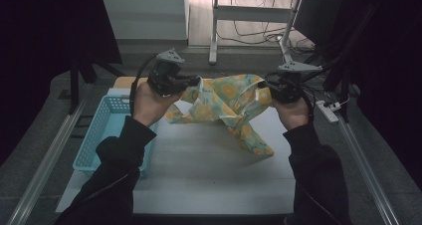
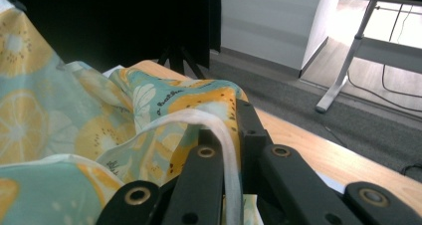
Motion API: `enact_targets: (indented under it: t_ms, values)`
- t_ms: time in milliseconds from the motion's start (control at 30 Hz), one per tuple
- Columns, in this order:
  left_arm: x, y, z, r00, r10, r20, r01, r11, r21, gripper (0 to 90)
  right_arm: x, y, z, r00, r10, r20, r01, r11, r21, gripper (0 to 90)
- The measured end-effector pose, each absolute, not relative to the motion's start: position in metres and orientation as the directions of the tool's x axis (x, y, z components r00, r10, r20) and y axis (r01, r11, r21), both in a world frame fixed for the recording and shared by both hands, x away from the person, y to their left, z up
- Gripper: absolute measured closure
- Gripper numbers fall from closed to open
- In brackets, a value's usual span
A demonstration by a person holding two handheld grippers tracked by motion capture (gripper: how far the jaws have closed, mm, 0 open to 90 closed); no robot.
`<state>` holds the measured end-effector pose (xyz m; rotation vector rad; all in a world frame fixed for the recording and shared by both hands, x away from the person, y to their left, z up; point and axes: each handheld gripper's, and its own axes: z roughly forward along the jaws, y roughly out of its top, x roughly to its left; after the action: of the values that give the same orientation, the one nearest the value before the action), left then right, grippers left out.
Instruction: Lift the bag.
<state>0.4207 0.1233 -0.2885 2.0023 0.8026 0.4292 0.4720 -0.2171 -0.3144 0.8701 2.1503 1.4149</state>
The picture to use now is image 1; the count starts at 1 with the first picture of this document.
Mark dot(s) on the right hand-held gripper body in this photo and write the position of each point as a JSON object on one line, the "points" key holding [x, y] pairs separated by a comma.
{"points": [[287, 85]]}

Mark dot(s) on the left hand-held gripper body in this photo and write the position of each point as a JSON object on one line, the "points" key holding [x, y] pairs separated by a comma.
{"points": [[166, 79]]}

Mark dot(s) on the orange slice print cloth bag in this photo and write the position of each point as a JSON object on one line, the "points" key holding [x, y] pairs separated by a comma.
{"points": [[229, 99]]}

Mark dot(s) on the blue perforated plastic basket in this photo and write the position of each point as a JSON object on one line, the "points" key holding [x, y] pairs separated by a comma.
{"points": [[103, 132]]}

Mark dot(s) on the person's right hand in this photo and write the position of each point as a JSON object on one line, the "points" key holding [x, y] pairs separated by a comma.
{"points": [[293, 113]]}

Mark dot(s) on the person's left hand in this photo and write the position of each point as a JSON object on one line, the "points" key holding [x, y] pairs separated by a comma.
{"points": [[147, 102]]}

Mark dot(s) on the white power strip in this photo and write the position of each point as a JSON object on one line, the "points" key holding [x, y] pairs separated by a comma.
{"points": [[326, 111]]}

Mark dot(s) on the black metal stand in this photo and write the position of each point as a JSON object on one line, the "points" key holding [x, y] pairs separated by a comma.
{"points": [[345, 52], [74, 85]]}

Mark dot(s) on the white cabinet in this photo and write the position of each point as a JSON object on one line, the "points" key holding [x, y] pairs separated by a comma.
{"points": [[142, 16]]}

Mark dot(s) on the dark curtain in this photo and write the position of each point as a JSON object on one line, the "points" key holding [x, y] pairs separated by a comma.
{"points": [[40, 52], [391, 69]]}

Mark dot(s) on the white desk frame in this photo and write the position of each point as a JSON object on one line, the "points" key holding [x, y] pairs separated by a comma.
{"points": [[252, 13]]}

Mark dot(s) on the aluminium rail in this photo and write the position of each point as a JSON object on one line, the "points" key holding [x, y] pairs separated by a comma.
{"points": [[49, 158], [365, 172]]}

